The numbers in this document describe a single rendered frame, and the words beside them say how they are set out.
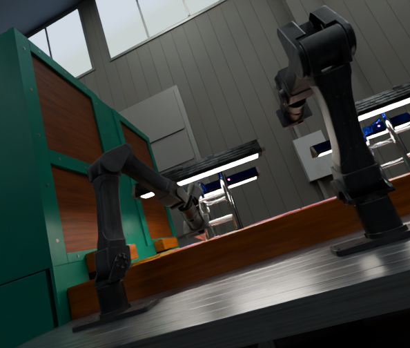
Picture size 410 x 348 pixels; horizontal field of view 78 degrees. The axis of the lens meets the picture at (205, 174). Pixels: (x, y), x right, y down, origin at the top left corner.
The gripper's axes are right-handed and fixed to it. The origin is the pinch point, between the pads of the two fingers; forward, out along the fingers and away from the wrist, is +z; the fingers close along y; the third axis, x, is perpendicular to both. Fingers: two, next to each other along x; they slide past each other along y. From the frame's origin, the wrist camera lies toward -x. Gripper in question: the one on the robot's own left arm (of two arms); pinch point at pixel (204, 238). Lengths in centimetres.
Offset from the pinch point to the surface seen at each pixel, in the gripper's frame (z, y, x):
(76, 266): -17.0, 42.4, 9.3
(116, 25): -69, 81, -418
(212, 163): -15.7, -12.3, -24.4
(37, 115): -60, 43, -30
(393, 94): -16, -91, -27
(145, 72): -3, 58, -342
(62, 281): -20.7, 42.3, 16.8
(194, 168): -15.9, -4.2, -25.8
